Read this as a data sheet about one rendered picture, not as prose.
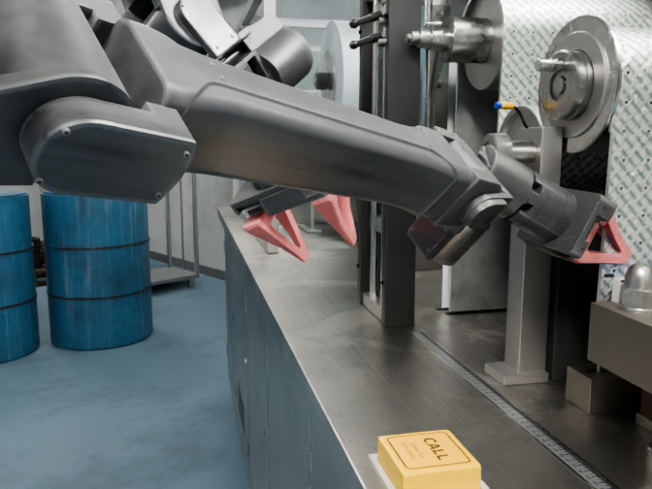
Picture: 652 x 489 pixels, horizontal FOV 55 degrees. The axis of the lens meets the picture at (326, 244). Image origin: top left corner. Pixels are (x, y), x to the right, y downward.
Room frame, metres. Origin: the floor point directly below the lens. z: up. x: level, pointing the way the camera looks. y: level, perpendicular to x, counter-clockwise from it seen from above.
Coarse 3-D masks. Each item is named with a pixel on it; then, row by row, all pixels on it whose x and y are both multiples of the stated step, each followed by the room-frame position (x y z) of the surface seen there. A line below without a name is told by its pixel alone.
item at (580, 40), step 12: (576, 36) 0.71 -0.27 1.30; (588, 36) 0.69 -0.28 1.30; (564, 48) 0.73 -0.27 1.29; (576, 48) 0.71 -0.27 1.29; (588, 48) 0.69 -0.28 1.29; (600, 48) 0.67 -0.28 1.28; (600, 60) 0.67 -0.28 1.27; (600, 72) 0.67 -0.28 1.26; (600, 84) 0.67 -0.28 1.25; (600, 96) 0.67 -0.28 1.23; (588, 108) 0.68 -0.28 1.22; (600, 108) 0.67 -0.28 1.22; (552, 120) 0.75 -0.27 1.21; (564, 120) 0.73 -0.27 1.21; (576, 120) 0.70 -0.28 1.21; (588, 120) 0.68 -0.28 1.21; (564, 132) 0.73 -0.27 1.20; (576, 132) 0.70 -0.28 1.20
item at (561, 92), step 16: (576, 64) 0.68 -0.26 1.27; (592, 64) 0.69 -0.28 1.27; (544, 80) 0.74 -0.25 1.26; (560, 80) 0.71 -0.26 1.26; (576, 80) 0.68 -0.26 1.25; (592, 80) 0.68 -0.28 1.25; (544, 96) 0.74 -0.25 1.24; (560, 96) 0.71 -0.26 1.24; (576, 96) 0.68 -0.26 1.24; (560, 112) 0.70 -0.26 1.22; (576, 112) 0.69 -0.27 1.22
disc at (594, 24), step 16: (592, 16) 0.69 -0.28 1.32; (560, 32) 0.75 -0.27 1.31; (592, 32) 0.69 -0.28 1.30; (608, 32) 0.66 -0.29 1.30; (608, 48) 0.66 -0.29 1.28; (608, 64) 0.66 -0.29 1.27; (608, 80) 0.66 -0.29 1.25; (608, 96) 0.66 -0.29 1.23; (544, 112) 0.77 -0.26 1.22; (608, 112) 0.66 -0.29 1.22; (592, 128) 0.68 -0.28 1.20; (576, 144) 0.71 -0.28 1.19; (592, 144) 0.68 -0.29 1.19
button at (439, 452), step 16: (432, 432) 0.54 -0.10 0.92; (448, 432) 0.54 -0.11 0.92; (384, 448) 0.52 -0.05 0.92; (400, 448) 0.51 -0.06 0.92; (416, 448) 0.51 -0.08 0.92; (432, 448) 0.51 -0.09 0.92; (448, 448) 0.51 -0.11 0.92; (464, 448) 0.51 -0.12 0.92; (384, 464) 0.51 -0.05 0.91; (400, 464) 0.49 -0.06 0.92; (416, 464) 0.49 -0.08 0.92; (432, 464) 0.49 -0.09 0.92; (448, 464) 0.49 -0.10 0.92; (464, 464) 0.49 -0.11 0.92; (400, 480) 0.47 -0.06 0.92; (416, 480) 0.47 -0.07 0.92; (432, 480) 0.47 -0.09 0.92; (448, 480) 0.48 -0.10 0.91; (464, 480) 0.48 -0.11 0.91
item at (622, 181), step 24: (624, 144) 0.66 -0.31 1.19; (648, 144) 0.66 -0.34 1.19; (624, 168) 0.66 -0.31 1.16; (648, 168) 0.66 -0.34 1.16; (624, 192) 0.66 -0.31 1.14; (648, 192) 0.67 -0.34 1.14; (624, 216) 0.66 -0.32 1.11; (648, 216) 0.67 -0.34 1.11; (648, 240) 0.67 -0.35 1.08; (600, 264) 0.66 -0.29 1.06; (648, 264) 0.67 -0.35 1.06; (600, 288) 0.66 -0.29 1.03
